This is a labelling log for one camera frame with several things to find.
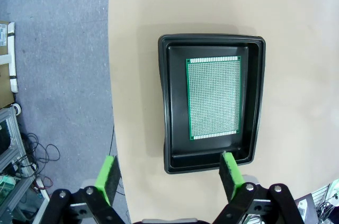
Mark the white mesh basket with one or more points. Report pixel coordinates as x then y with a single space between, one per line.
329 195

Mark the large cardboard box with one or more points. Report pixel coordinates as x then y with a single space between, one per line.
4 75

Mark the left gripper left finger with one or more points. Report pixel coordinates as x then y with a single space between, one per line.
106 179

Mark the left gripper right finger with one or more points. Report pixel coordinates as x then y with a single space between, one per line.
230 173

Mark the dark flat device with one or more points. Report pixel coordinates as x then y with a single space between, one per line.
306 206

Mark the black plastic ESD tray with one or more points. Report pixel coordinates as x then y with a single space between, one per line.
174 102

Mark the green perforated circuit board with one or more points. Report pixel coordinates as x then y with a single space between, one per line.
214 97

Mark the aluminium profile frame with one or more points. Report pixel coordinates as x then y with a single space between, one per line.
13 139

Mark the white power strip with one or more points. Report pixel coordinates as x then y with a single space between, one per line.
42 189

